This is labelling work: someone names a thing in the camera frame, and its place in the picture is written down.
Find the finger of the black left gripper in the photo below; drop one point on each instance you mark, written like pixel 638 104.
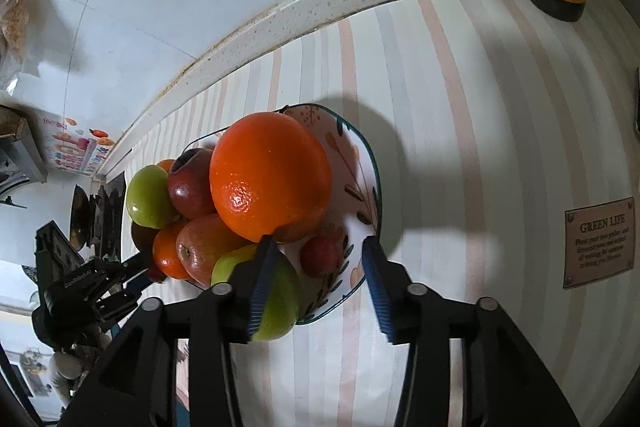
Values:
pixel 119 273

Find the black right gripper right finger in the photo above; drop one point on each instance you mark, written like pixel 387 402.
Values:
pixel 504 382

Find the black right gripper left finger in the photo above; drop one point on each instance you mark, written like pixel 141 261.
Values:
pixel 135 381

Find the large orange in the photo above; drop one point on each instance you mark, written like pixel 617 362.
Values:
pixel 270 176
pixel 165 254

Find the green apple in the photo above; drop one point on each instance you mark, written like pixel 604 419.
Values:
pixel 282 306
pixel 147 199

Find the red yellow apple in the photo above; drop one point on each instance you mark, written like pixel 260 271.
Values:
pixel 200 244

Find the dark red apple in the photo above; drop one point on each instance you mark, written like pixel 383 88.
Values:
pixel 188 184

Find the small brown orange fruit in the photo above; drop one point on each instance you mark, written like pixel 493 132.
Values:
pixel 143 239

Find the orange persimmon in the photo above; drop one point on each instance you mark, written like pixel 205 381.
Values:
pixel 166 164

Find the colourful fruit sticker sheet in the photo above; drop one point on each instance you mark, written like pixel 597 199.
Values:
pixel 72 144

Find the brown green life label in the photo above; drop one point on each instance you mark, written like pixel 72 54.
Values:
pixel 600 242

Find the white floral deer plate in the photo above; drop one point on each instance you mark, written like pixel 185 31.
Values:
pixel 355 207

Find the striped cat print tablecloth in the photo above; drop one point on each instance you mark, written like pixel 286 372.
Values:
pixel 489 120

